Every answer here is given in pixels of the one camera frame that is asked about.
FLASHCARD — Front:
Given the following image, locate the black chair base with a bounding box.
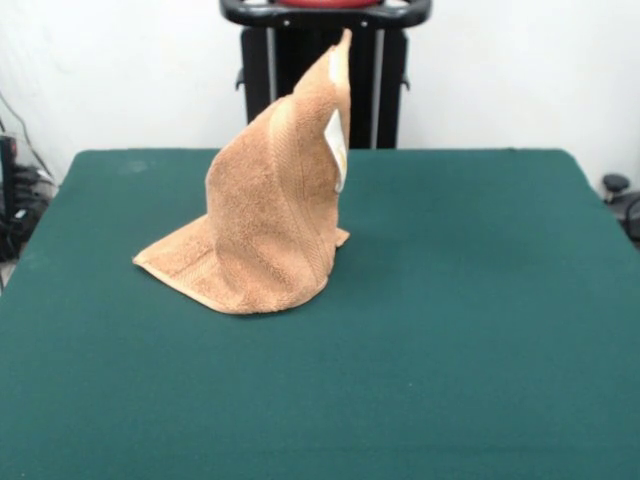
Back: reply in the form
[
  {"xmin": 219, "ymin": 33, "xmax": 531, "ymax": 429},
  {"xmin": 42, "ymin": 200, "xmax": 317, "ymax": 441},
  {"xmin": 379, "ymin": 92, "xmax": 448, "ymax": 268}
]
[{"xmin": 601, "ymin": 173, "xmax": 640, "ymax": 251}]

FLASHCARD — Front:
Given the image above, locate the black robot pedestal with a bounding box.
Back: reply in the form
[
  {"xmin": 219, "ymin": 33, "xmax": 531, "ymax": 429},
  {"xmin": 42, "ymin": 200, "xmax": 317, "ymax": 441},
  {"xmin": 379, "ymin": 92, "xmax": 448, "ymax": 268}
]
[{"xmin": 219, "ymin": 0, "xmax": 432, "ymax": 150}]

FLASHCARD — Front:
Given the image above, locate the tan terry towel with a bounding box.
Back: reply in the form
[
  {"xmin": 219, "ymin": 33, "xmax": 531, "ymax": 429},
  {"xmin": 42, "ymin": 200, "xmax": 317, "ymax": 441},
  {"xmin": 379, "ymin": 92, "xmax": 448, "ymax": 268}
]
[{"xmin": 131, "ymin": 28, "xmax": 351, "ymax": 318}]

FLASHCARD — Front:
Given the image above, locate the black cable bundle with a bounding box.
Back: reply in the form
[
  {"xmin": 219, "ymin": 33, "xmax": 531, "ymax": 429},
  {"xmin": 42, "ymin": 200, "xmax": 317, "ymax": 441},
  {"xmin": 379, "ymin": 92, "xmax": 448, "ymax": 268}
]
[{"xmin": 0, "ymin": 164, "xmax": 59, "ymax": 264}]

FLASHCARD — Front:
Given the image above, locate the black box with red light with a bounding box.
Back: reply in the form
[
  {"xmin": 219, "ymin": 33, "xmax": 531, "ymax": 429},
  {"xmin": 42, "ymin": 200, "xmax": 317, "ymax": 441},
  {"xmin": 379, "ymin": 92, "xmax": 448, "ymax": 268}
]
[{"xmin": 0, "ymin": 133, "xmax": 20, "ymax": 224}]

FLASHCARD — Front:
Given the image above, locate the dark green table cloth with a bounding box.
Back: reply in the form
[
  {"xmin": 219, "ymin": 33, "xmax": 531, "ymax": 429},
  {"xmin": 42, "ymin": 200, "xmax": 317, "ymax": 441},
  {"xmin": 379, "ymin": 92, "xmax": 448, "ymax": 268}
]
[{"xmin": 0, "ymin": 147, "xmax": 640, "ymax": 480}]

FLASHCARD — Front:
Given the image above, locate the grey wall cable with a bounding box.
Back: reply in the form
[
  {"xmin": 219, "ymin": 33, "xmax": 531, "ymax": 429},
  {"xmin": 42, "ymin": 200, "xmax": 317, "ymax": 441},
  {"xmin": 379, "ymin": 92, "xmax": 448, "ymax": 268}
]
[{"xmin": 0, "ymin": 89, "xmax": 55, "ymax": 181}]

